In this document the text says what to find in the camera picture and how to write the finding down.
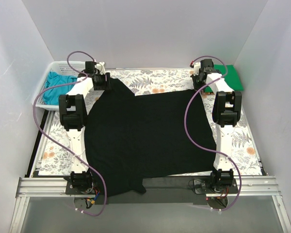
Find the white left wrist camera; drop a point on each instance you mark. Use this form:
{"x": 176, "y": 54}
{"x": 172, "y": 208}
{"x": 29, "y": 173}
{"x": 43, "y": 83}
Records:
{"x": 100, "y": 68}

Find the floral table mat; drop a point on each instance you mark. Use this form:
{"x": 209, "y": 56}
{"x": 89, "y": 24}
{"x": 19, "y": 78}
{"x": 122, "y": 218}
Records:
{"x": 53, "y": 160}

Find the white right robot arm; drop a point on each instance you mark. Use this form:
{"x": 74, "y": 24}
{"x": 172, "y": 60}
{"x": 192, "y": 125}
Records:
{"x": 226, "y": 113}

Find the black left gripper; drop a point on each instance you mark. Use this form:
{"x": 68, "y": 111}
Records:
{"x": 101, "y": 82}

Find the white plastic basket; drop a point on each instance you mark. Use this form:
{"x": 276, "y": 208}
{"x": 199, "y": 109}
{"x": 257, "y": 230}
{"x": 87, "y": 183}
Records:
{"x": 61, "y": 68}

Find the aluminium frame rail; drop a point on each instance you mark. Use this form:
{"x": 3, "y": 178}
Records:
{"x": 61, "y": 187}

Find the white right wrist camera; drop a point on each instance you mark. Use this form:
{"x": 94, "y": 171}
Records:
{"x": 195, "y": 67}

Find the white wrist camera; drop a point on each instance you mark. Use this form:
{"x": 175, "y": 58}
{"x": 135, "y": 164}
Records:
{"x": 100, "y": 68}
{"x": 195, "y": 67}

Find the black t shirt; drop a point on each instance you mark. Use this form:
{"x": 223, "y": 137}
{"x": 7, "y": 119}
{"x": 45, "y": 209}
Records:
{"x": 129, "y": 138}

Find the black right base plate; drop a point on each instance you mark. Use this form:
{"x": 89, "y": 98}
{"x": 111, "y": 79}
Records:
{"x": 203, "y": 186}

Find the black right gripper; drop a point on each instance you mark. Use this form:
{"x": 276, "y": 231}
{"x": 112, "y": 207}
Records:
{"x": 197, "y": 81}

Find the folded green t shirt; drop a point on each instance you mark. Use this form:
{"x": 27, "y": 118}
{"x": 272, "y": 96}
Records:
{"x": 232, "y": 78}

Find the teal t shirt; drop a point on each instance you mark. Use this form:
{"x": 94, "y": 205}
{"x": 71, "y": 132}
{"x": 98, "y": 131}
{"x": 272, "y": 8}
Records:
{"x": 51, "y": 96}

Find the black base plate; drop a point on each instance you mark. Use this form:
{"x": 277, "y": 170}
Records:
{"x": 203, "y": 186}
{"x": 83, "y": 187}

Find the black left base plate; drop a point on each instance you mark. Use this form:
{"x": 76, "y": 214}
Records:
{"x": 83, "y": 187}

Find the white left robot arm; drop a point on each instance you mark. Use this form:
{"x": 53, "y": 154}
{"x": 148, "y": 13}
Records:
{"x": 73, "y": 117}

